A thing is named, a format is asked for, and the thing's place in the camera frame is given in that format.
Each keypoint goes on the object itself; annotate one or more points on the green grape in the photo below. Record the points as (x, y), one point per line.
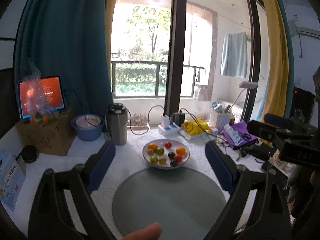
(154, 160)
(160, 151)

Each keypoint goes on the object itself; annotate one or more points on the hanging light blue towel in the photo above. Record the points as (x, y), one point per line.
(234, 55)

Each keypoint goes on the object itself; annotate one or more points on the grey round tray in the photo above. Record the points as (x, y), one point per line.
(185, 202)

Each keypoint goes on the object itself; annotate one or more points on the steel thermos tumbler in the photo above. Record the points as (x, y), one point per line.
(116, 120)

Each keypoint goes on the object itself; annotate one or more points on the clear plastic fruit bag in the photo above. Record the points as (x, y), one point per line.
(34, 104)

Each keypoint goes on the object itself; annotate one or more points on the black power adapter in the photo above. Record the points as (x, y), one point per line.
(179, 118)

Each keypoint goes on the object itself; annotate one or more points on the orange kumquat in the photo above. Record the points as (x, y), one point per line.
(181, 151)
(153, 146)

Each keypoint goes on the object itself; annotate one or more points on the orange kumquat at back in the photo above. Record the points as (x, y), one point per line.
(153, 146)

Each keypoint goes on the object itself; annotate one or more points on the red cherry tomato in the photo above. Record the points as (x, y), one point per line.
(178, 158)
(168, 145)

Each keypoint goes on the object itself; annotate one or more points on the blue plastic bowl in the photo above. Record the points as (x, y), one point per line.
(88, 127)

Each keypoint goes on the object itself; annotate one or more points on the white woven basket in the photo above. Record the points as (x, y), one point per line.
(218, 120)

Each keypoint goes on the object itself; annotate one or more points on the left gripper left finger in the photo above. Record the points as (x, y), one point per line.
(50, 217)

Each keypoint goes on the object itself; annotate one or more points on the thumb of person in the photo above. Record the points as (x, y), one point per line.
(150, 232)

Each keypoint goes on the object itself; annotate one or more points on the yellow duck plastic bag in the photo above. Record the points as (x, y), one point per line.
(195, 127)

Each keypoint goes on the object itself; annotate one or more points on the dark purple cherry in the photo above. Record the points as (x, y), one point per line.
(171, 155)

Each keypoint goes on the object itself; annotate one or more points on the yellow curtain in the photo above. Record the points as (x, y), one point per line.
(275, 101)

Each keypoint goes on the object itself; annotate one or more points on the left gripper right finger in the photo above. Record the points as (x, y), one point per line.
(269, 217)

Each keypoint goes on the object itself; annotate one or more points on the teal curtain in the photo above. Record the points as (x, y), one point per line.
(66, 38)

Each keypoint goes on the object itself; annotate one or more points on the small yellow fruit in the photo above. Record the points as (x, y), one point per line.
(150, 151)

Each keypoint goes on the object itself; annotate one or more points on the black round lid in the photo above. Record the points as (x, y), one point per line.
(28, 154)

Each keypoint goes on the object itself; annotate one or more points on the white round plate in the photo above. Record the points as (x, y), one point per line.
(160, 143)

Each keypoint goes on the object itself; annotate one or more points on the white power strip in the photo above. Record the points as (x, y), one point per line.
(170, 130)

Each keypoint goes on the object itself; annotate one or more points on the white charger adapter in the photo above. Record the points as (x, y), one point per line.
(165, 121)

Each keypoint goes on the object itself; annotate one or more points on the yellow kumquat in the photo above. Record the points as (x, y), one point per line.
(162, 160)

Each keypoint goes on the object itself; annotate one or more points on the blue white leaflet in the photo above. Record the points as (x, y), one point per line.
(11, 180)

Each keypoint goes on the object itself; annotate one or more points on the orange kumquat at right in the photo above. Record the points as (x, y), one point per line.
(181, 151)

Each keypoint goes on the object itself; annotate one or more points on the purple cloth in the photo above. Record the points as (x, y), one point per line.
(241, 130)

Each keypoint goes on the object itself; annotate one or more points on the tablet with red screen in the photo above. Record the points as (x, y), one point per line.
(53, 90)

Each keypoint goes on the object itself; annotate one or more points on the balcony railing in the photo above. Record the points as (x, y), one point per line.
(148, 79)

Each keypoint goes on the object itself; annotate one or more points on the cardboard box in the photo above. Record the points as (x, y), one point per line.
(54, 138)

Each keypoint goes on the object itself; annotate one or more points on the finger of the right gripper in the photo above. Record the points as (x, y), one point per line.
(292, 125)
(264, 131)

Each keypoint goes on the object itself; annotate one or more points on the white cream tube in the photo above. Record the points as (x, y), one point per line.
(232, 135)

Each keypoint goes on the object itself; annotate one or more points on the white desk lamp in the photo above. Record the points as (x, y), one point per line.
(244, 85)

